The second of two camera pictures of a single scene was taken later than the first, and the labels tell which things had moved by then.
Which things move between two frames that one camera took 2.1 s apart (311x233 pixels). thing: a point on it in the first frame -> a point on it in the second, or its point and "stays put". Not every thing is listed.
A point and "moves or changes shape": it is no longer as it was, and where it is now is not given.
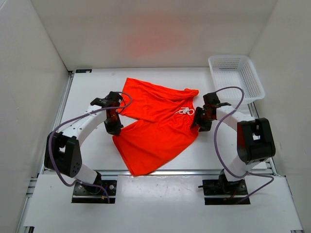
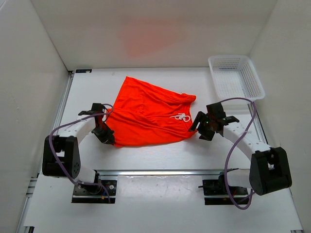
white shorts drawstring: x=183 y=110 -> x=181 y=116
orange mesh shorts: x=164 y=128 moves or changes shape
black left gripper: x=112 y=130 -> x=106 y=139
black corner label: x=83 y=71 stays put
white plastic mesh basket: x=236 y=71 stays put
